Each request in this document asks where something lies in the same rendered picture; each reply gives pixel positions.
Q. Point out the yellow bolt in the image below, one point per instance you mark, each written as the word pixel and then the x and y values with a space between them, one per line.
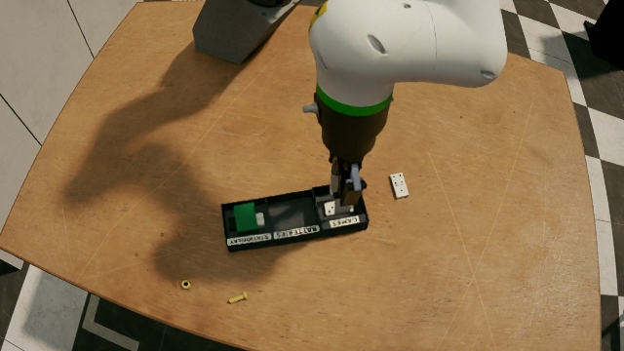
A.
pixel 239 297

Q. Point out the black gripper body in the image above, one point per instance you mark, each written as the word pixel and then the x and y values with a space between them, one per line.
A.
pixel 353 152

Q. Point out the white domino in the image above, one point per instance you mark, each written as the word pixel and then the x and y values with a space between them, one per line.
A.
pixel 329 208
pixel 399 185

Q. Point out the black rack of three bins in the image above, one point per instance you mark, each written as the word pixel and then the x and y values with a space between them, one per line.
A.
pixel 288 212

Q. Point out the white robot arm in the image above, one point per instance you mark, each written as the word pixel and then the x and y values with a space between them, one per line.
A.
pixel 363 47

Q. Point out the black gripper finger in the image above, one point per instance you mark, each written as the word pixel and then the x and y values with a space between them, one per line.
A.
pixel 334 174
pixel 347 182

